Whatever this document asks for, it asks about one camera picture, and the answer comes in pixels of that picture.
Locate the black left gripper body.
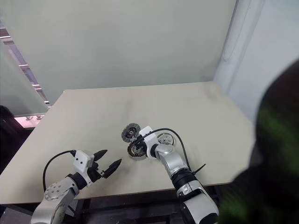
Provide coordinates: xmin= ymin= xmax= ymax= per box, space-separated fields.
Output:
xmin=87 ymin=160 xmax=106 ymax=184

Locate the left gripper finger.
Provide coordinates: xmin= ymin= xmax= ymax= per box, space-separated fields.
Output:
xmin=93 ymin=149 xmax=108 ymax=161
xmin=104 ymin=158 xmax=123 ymax=179

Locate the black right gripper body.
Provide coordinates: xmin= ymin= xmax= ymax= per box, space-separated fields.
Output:
xmin=137 ymin=139 xmax=149 ymax=158

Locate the silver gear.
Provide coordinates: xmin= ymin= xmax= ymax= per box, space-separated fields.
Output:
xmin=127 ymin=142 xmax=147 ymax=161

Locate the dark grey spoked rotor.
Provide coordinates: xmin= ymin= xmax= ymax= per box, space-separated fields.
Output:
xmin=121 ymin=124 xmax=142 ymax=143

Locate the frosted glass partition panel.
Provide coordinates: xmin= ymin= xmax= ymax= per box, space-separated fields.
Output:
xmin=0 ymin=39 xmax=47 ymax=117

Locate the dark blurred rounded shape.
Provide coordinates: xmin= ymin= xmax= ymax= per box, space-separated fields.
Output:
xmin=218 ymin=59 xmax=299 ymax=224

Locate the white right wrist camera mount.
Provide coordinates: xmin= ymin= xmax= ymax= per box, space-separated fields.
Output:
xmin=139 ymin=126 xmax=157 ymax=148

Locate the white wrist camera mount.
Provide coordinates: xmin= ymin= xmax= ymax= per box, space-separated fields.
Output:
xmin=139 ymin=126 xmax=157 ymax=148
xmin=72 ymin=150 xmax=95 ymax=187

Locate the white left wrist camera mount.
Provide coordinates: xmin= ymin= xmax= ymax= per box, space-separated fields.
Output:
xmin=72 ymin=150 xmax=95 ymax=187

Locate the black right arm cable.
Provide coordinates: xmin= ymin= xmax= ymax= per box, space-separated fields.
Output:
xmin=139 ymin=128 xmax=206 ymax=178

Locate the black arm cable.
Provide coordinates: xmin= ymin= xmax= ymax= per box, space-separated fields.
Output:
xmin=43 ymin=150 xmax=77 ymax=194
xmin=139 ymin=128 xmax=206 ymax=178

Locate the black table frame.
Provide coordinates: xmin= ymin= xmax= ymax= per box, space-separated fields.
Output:
xmin=0 ymin=184 xmax=225 ymax=224

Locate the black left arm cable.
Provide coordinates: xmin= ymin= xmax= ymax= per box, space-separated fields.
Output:
xmin=43 ymin=150 xmax=77 ymax=194

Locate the slatted metal rail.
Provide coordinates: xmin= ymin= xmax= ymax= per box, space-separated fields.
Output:
xmin=0 ymin=27 xmax=51 ymax=108

